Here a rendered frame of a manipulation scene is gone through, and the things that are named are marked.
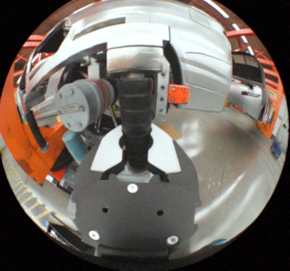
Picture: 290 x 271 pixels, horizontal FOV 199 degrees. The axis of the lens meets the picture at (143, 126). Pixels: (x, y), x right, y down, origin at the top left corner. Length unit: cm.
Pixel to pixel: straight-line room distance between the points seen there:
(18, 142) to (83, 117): 50
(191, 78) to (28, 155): 100
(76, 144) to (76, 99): 21
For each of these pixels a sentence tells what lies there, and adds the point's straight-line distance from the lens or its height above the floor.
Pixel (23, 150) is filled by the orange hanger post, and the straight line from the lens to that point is 62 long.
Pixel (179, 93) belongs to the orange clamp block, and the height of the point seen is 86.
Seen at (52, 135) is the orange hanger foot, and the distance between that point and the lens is 70.
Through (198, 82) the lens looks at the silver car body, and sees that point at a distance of 55.
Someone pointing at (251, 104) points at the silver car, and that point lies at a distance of 238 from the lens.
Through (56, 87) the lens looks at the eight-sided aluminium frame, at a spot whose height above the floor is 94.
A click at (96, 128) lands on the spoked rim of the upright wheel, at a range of 55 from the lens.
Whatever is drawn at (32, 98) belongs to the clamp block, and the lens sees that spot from 34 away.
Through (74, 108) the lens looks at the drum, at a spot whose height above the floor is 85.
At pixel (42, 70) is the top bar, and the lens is 24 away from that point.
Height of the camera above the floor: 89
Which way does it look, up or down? 31 degrees down
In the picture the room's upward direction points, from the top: straight up
